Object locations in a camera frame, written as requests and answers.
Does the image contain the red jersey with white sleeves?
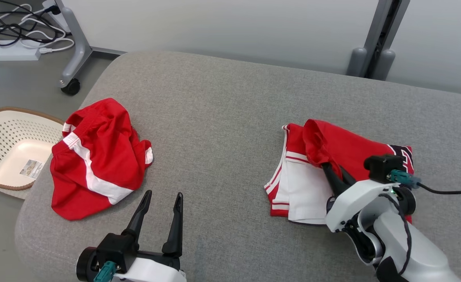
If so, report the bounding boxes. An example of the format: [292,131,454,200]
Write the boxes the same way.
[264,119,415,226]

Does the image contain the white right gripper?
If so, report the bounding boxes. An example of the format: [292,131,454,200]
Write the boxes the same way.
[322,163,401,234]

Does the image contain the red shorts with white stripe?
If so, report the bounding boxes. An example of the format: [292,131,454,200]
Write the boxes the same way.
[50,98,154,221]

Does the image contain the white power strip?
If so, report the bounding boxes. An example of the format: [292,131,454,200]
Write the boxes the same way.
[0,39,42,61]

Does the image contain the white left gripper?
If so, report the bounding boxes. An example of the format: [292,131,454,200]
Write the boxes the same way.
[76,190,188,282]

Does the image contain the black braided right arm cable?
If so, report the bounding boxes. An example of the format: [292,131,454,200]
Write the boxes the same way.
[376,193,413,277]

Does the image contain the white power cable with plug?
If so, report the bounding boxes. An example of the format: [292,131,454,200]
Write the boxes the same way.
[19,23,76,54]

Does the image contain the black caster wheel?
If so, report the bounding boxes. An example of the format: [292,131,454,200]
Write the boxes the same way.
[61,78,81,96]

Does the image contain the grey partition post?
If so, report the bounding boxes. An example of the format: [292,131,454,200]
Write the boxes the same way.
[347,0,411,81]

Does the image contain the black floor cable bundle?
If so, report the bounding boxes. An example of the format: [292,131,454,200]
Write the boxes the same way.
[0,0,72,45]

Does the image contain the cream perforated laundry basket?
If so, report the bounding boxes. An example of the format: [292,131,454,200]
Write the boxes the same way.
[0,107,65,200]

